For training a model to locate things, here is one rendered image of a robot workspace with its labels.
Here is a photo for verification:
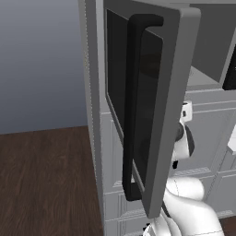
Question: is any grey microwave door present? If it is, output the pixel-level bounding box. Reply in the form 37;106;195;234
103;0;203;219

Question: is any grey microwave oven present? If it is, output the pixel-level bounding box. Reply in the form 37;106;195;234
183;0;236;92

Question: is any grey tall cupboard unit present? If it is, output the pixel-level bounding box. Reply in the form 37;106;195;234
77;0;236;236

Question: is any black microwave door handle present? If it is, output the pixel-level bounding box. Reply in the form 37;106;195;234
122;13;165;203

